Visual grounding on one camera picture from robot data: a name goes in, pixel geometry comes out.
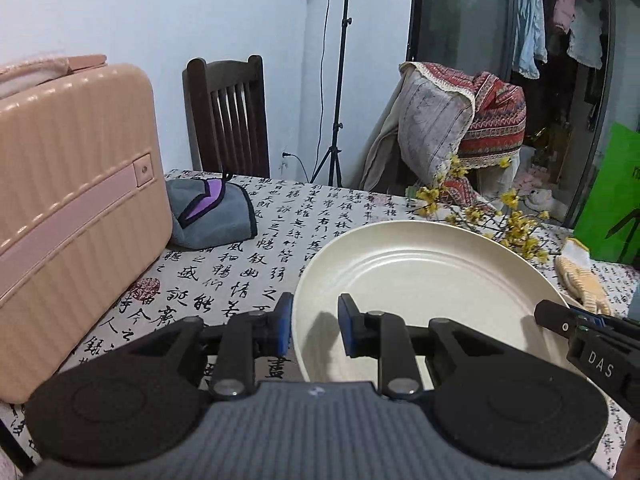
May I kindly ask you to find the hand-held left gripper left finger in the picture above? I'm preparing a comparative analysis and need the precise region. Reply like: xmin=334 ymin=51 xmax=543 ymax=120
xmin=127 ymin=292 xmax=294 ymax=402

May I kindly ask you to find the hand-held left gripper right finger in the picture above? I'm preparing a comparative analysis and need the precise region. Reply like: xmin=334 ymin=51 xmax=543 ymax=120
xmin=338 ymin=294 xmax=508 ymax=401

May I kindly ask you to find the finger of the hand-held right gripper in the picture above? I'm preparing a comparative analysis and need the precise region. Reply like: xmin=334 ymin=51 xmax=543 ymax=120
xmin=534 ymin=300 xmax=640 ymax=343

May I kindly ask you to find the cream plate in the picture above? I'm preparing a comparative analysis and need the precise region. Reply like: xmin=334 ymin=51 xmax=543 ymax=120
xmin=291 ymin=220 xmax=586 ymax=386

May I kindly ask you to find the yellow knitted glove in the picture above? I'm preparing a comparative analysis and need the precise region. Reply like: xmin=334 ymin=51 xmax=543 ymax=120
xmin=554 ymin=237 xmax=613 ymax=317

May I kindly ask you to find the yellow flower branch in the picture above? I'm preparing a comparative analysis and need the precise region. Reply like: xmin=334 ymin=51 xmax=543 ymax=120
xmin=407 ymin=155 xmax=563 ymax=263

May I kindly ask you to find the grey purple cloth pouch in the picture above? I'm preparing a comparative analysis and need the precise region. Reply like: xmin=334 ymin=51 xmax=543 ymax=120
xmin=165 ymin=170 xmax=258 ymax=250

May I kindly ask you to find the green paper bag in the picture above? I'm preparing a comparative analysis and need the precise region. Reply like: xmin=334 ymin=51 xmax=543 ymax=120
xmin=573 ymin=121 xmax=640 ymax=263

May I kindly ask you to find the red patterned blanket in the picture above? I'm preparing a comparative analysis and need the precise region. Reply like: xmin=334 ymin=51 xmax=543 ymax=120
xmin=415 ymin=62 xmax=528 ymax=211

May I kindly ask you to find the dark wooden chair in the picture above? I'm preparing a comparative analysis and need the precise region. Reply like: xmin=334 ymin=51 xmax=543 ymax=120
xmin=182 ymin=55 xmax=271 ymax=179

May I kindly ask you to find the grey quilted cloth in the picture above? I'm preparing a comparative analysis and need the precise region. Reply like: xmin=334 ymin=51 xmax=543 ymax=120
xmin=397 ymin=62 xmax=476 ymax=183

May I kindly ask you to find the pink suitcase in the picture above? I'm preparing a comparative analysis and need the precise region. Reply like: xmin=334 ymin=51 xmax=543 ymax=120
xmin=0 ymin=55 xmax=173 ymax=405

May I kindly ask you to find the black light stand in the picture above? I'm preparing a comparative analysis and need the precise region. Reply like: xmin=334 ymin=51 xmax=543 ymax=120
xmin=309 ymin=0 xmax=353 ymax=188

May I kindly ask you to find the hanging white garment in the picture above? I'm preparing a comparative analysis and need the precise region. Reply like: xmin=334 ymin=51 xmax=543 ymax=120
xmin=567 ymin=0 xmax=606 ymax=70

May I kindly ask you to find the hanging blue shirt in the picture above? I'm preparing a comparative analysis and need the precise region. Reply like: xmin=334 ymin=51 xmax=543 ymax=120
xmin=512 ymin=0 xmax=548 ymax=80

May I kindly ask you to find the sliding glass door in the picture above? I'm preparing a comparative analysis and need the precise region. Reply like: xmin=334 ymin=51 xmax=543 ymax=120
xmin=406 ymin=0 xmax=640 ymax=226

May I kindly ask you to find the hanging pink garment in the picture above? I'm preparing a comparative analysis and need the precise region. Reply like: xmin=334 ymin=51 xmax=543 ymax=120
xmin=552 ymin=0 xmax=576 ymax=35

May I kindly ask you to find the black power cable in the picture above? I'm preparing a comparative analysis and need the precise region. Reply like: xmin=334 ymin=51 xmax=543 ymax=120
xmin=282 ymin=150 xmax=311 ymax=182

